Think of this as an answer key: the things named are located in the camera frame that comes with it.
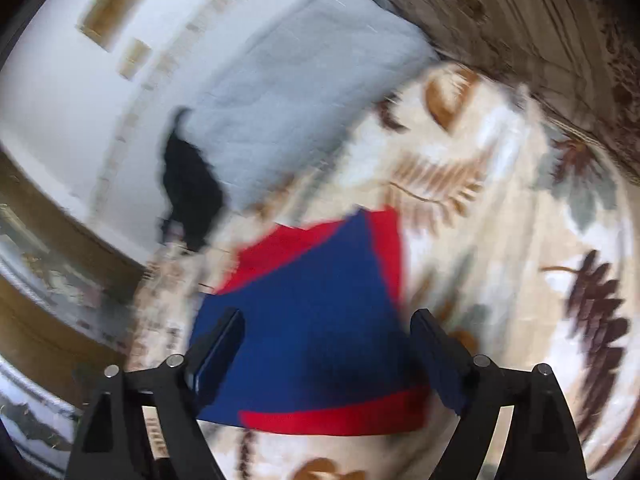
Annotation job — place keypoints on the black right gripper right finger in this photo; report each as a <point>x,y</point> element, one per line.
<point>542,441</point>

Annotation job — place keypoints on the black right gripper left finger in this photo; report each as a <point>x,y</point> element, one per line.
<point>142,424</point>

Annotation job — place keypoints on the red and blue knit garment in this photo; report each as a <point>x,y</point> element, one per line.
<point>324,352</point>

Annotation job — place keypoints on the black clothing pile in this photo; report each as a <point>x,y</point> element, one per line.
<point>195,197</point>

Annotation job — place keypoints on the wooden glass door cabinet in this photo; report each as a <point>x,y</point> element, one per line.
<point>66,313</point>

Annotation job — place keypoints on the leaf patterned beige blanket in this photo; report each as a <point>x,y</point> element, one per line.
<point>520,237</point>

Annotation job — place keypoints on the grey quilted pillow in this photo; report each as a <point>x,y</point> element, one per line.
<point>287,102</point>

